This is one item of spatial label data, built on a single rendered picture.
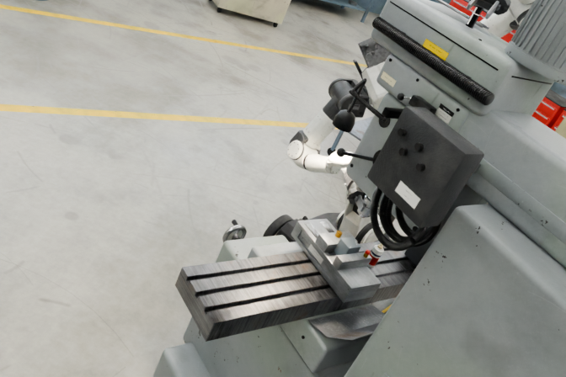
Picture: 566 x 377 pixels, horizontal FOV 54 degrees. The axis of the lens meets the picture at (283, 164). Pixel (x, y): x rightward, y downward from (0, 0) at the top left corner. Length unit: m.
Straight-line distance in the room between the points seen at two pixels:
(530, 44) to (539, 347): 0.70
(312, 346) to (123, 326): 1.18
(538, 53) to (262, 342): 1.36
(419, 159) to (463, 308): 0.38
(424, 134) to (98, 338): 1.92
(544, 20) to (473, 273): 0.62
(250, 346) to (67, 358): 0.85
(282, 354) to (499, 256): 0.98
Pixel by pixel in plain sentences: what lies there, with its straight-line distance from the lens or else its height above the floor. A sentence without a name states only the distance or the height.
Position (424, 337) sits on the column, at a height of 1.23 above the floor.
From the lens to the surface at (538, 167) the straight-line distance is 1.45.
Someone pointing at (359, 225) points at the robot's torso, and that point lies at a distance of 2.76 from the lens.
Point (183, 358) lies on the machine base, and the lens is 2.55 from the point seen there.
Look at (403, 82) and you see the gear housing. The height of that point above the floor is 1.69.
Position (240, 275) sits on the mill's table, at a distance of 1.86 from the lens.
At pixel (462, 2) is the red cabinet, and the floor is 1.42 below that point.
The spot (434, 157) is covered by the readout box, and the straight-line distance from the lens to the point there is 1.28.
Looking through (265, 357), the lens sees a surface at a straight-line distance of 2.18.
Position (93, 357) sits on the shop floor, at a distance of 2.72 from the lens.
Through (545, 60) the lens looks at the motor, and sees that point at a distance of 1.49.
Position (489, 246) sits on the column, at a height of 1.54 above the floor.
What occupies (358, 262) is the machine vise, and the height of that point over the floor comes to 1.03.
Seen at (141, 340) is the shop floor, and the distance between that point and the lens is 2.82.
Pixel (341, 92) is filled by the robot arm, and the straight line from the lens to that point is 2.19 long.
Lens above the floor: 2.10
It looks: 27 degrees down
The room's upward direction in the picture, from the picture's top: 25 degrees clockwise
